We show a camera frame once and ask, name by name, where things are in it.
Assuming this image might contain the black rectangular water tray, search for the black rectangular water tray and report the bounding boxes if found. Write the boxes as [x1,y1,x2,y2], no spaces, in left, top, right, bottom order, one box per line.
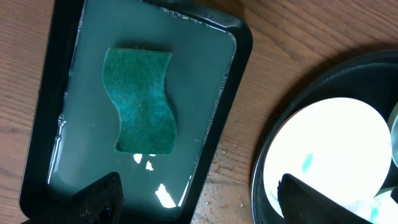
[19,1,253,223]

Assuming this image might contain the white plate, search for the white plate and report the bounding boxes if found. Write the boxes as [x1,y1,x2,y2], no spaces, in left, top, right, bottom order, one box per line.
[263,98,392,214]

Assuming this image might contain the mint plate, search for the mint plate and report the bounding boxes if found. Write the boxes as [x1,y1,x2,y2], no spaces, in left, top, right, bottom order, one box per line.
[387,103,398,167]
[341,186,397,223]

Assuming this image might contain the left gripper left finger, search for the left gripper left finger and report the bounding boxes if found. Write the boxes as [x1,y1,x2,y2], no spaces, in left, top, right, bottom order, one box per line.
[22,172,124,224]

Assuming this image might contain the black round tray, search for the black round tray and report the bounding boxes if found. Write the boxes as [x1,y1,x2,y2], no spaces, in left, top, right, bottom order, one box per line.
[251,50,397,224]

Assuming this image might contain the green scouring sponge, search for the green scouring sponge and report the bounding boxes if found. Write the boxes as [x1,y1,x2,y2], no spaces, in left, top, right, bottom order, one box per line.
[102,48,177,155]

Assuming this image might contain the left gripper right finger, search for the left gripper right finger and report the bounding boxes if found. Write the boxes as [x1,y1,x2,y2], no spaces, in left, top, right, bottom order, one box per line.
[277,174,370,224]

